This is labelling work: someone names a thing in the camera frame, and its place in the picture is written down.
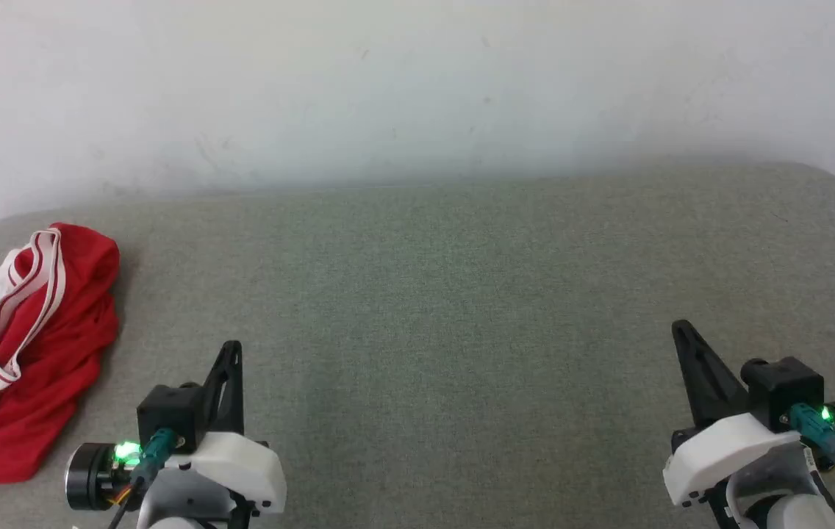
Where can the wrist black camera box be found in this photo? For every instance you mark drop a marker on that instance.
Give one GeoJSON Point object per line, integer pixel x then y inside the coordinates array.
{"type": "Point", "coordinates": [167, 411]}
{"type": "Point", "coordinates": [781, 386]}

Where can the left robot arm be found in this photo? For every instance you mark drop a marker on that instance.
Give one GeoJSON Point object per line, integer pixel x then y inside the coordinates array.
{"type": "Point", "coordinates": [175, 503]}

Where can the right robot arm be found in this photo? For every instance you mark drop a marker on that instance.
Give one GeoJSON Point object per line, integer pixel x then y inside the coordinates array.
{"type": "Point", "coordinates": [792, 514]}

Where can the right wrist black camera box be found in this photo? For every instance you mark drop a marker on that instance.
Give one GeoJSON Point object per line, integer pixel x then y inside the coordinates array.
{"type": "Point", "coordinates": [781, 386]}

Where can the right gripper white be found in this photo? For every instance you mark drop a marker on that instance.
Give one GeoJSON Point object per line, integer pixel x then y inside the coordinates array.
{"type": "Point", "coordinates": [719, 448]}

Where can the grey-green fabric sofa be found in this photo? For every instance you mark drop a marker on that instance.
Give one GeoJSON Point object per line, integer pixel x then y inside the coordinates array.
{"type": "Point", "coordinates": [425, 294]}

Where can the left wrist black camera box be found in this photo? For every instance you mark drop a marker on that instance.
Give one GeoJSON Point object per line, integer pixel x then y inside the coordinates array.
{"type": "Point", "coordinates": [167, 411]}

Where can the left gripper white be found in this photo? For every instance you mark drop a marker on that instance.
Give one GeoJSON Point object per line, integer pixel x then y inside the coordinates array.
{"type": "Point", "coordinates": [248, 466]}

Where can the red shirt with white sleeves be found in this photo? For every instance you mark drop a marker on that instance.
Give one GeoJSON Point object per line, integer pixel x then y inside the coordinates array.
{"type": "Point", "coordinates": [57, 353]}

